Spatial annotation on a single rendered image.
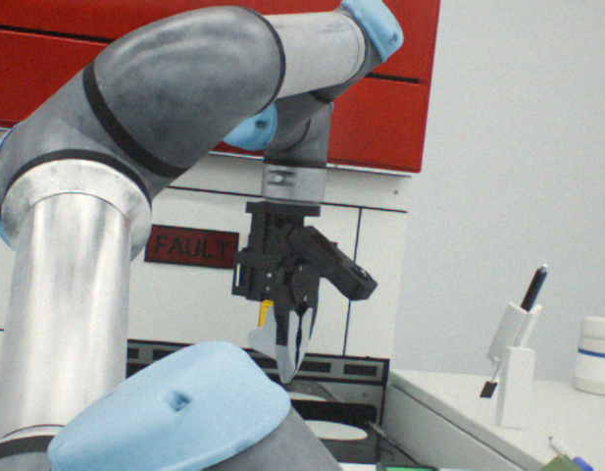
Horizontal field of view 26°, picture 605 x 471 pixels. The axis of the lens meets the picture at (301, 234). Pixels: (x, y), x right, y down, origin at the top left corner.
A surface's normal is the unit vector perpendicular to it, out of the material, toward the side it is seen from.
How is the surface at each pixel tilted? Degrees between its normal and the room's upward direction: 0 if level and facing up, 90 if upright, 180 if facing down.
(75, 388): 37
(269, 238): 92
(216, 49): 63
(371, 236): 90
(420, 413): 90
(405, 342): 90
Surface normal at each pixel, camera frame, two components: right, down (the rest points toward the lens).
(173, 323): 0.22, 0.07
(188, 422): 0.29, -0.19
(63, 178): 0.01, -0.11
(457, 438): -0.97, -0.10
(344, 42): 0.93, -0.12
